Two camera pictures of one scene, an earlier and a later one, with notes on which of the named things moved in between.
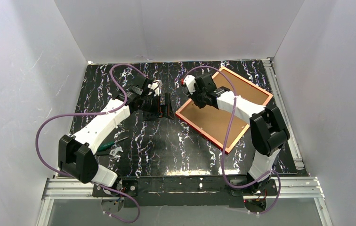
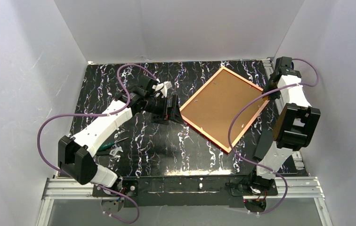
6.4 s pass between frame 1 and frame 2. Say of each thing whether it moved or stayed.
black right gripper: moved
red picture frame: stayed
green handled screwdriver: stayed
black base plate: stayed
